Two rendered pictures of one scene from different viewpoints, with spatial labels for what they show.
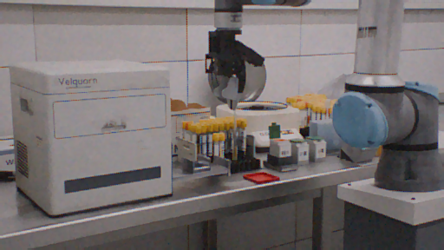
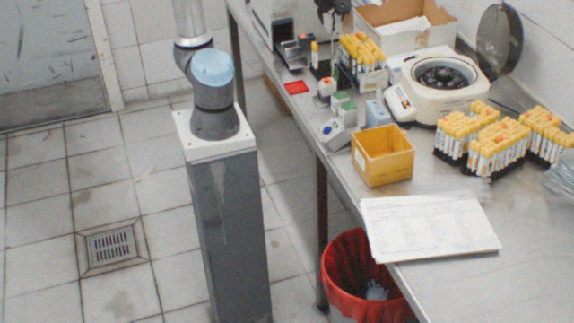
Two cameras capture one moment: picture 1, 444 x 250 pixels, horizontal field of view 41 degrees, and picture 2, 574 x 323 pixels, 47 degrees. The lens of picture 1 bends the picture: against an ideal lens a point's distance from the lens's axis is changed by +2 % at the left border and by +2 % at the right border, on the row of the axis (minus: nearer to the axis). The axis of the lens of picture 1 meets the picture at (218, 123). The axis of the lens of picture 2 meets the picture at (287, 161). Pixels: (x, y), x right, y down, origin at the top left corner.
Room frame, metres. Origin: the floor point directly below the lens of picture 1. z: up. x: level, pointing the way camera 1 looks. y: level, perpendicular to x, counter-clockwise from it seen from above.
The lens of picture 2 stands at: (1.95, -1.93, 2.04)
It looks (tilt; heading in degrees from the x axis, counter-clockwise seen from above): 38 degrees down; 107
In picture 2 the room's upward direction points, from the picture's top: 3 degrees counter-clockwise
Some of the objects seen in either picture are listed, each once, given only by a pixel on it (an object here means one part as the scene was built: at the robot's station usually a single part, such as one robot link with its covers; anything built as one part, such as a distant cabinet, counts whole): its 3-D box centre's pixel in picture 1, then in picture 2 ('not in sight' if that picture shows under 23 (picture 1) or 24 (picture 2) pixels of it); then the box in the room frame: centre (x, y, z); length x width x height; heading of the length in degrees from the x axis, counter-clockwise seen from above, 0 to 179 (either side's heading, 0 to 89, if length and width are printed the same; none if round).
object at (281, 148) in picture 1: (280, 151); (327, 89); (1.56, -0.17, 0.92); 0.05 x 0.04 x 0.06; 31
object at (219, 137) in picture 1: (227, 149); (329, 63); (1.54, -0.03, 0.93); 0.17 x 0.09 x 0.11; 123
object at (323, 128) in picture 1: (326, 136); (377, 122); (1.74, -0.33, 0.92); 0.10 x 0.07 x 0.10; 118
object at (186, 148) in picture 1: (217, 148); (361, 66); (1.64, 0.00, 0.91); 0.20 x 0.10 x 0.07; 123
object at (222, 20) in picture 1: (229, 22); not in sight; (1.54, -0.03, 1.27); 0.08 x 0.08 x 0.05
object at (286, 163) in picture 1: (279, 161); (327, 97); (1.56, -0.17, 0.89); 0.09 x 0.05 x 0.04; 31
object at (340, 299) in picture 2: not in sight; (374, 303); (1.77, -0.41, 0.22); 0.38 x 0.37 x 0.44; 123
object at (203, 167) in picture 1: (188, 168); (289, 48); (1.37, 0.07, 0.92); 0.21 x 0.07 x 0.05; 123
